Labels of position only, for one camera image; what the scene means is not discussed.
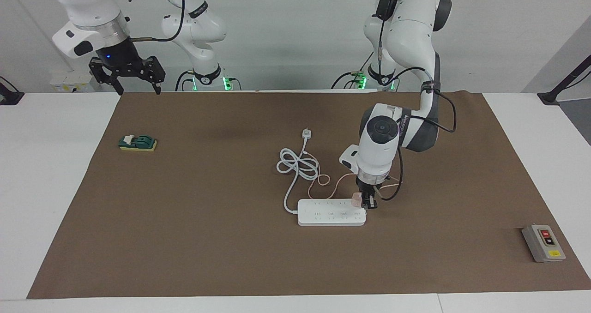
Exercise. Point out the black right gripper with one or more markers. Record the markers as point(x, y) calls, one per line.
point(120, 63)

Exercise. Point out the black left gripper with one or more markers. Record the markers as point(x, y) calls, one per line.
point(369, 189)

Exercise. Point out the pink usb charger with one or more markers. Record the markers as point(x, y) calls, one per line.
point(357, 200)

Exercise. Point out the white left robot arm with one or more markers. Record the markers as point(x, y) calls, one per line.
point(374, 156)

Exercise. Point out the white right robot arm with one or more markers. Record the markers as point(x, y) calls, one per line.
point(87, 8)

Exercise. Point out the white power strip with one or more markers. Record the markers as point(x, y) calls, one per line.
point(328, 213)

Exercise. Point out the black clamp stand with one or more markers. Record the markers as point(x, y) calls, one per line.
point(10, 97)
point(561, 84)

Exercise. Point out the brown paper table mat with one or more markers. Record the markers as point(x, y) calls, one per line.
point(231, 257)

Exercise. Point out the grey on-off switch box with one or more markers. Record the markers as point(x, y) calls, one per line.
point(544, 243)

